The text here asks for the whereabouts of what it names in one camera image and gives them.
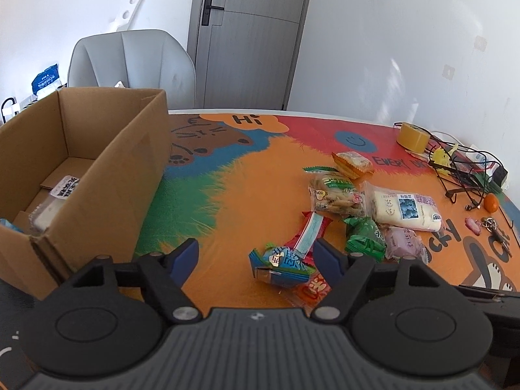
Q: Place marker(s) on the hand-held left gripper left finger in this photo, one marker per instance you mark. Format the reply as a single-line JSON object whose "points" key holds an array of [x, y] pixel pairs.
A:
{"points": [[185, 258]]}

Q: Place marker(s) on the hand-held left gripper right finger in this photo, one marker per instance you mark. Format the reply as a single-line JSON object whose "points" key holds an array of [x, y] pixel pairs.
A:
{"points": [[325, 258]]}

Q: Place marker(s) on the red snack packet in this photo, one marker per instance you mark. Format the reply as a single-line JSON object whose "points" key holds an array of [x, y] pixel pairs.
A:
{"points": [[310, 231]]}

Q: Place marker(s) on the green foil snack packet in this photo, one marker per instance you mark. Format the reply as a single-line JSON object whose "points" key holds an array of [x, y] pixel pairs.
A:
{"points": [[365, 237]]}

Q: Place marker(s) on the pink snack packet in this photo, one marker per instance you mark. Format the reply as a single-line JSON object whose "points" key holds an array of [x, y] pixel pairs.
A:
{"points": [[404, 243]]}

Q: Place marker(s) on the white bread packet blue label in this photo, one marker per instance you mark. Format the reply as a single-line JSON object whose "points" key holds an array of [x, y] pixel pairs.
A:
{"points": [[400, 209]]}

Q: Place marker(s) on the brown cardboard box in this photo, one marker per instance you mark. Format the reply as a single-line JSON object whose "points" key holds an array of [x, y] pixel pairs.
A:
{"points": [[113, 178]]}

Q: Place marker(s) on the small orange-red snack packet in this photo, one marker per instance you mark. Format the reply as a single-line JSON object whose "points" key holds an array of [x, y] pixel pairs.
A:
{"points": [[313, 288]]}

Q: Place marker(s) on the blue snack packet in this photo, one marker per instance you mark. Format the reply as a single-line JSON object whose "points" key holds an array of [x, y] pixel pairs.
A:
{"points": [[284, 266]]}

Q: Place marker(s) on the clear biscuit packet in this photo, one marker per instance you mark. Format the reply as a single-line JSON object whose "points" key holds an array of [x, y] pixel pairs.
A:
{"points": [[339, 203]]}

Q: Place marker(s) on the green-edged cookie packet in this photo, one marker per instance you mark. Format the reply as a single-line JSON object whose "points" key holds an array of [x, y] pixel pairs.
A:
{"points": [[337, 182]]}

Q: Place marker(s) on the bunch of keys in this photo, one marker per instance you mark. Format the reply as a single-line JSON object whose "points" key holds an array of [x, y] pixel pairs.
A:
{"points": [[497, 235]]}

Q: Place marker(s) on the colourful cartoon table mat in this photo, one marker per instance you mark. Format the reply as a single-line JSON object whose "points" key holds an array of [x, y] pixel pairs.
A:
{"points": [[243, 195]]}

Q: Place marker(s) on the orange cake packet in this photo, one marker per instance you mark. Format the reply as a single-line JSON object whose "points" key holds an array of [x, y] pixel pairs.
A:
{"points": [[352, 163]]}

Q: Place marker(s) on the tangerine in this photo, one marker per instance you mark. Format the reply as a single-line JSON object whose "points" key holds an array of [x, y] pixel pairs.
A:
{"points": [[491, 203]]}

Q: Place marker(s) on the clear packet black-white label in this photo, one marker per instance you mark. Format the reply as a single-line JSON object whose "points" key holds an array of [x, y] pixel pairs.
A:
{"points": [[55, 203]]}

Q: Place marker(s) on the black power adapter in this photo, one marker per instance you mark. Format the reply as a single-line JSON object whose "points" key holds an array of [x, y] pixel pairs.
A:
{"points": [[499, 176]]}

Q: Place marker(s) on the yellow tape roll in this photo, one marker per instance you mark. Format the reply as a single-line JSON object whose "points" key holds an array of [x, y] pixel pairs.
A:
{"points": [[412, 138]]}

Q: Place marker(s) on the yellow toy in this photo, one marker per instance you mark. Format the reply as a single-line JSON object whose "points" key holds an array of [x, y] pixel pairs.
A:
{"points": [[442, 157]]}

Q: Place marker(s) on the blue wrapper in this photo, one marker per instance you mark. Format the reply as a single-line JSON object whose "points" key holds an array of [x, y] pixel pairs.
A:
{"points": [[10, 225]]}

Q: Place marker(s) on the grey chair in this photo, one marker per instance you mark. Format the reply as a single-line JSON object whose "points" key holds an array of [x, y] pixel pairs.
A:
{"points": [[134, 61]]}

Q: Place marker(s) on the grey door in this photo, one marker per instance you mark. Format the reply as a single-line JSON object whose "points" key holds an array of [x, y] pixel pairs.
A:
{"points": [[252, 48]]}

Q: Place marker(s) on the blue and white bag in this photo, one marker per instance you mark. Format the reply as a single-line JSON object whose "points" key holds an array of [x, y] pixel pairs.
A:
{"points": [[45, 79]]}

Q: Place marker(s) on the white board with holes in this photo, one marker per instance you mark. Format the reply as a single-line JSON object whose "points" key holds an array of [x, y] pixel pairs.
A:
{"points": [[128, 10]]}

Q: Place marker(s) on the white wall hook pad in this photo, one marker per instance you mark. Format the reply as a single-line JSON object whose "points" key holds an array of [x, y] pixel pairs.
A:
{"points": [[448, 72], [480, 42]]}

